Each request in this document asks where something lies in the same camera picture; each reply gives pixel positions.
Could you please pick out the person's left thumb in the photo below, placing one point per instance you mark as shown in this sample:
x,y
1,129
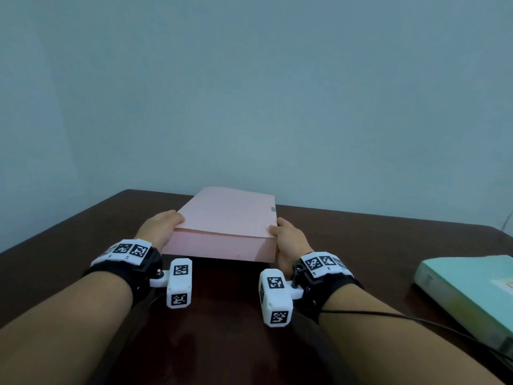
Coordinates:
x,y
174,218

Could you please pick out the pink book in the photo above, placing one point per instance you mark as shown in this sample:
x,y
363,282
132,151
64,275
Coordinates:
x,y
230,220

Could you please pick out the teal book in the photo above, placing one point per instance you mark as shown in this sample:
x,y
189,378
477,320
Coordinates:
x,y
473,292

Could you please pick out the person's right forearm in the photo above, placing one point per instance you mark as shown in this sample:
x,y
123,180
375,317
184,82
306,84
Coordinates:
x,y
392,348

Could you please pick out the person's right hand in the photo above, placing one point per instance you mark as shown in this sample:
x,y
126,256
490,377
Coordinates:
x,y
290,245

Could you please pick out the person's right thumb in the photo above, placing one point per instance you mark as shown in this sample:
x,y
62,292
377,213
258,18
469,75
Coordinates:
x,y
275,230

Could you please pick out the person's left forearm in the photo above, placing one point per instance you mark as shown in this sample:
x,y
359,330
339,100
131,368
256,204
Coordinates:
x,y
60,328

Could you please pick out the person's left hand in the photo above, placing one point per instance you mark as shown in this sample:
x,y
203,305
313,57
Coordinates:
x,y
157,230

